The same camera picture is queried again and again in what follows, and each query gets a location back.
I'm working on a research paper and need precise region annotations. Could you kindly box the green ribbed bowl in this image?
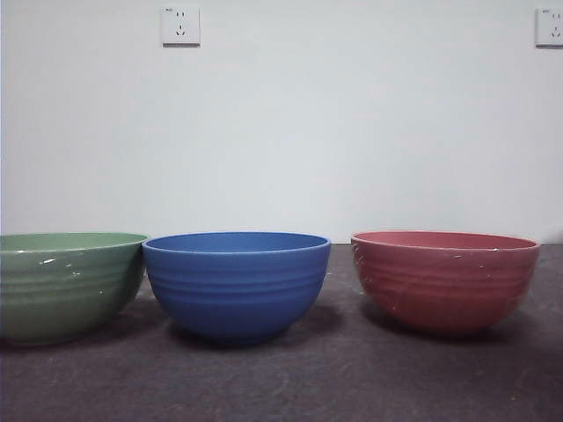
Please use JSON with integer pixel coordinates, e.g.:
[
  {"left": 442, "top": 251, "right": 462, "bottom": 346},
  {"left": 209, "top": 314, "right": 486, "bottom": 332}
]
[{"left": 0, "top": 231, "right": 150, "bottom": 347}]

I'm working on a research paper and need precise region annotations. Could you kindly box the blue ribbed bowl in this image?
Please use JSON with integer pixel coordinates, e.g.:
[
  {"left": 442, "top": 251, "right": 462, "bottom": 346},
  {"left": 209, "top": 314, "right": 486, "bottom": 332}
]
[{"left": 142, "top": 231, "right": 333, "bottom": 346}]

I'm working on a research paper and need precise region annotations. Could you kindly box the white wall socket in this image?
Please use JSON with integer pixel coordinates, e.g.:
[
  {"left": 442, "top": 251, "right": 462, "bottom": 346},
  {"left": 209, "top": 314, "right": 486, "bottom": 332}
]
[
  {"left": 161, "top": 4, "right": 201, "bottom": 48},
  {"left": 534, "top": 7, "right": 563, "bottom": 49}
]

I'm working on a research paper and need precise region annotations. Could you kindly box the red ribbed bowl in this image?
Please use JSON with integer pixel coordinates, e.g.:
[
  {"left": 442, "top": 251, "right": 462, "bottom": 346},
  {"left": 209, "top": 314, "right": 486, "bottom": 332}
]
[{"left": 350, "top": 229, "right": 543, "bottom": 339}]

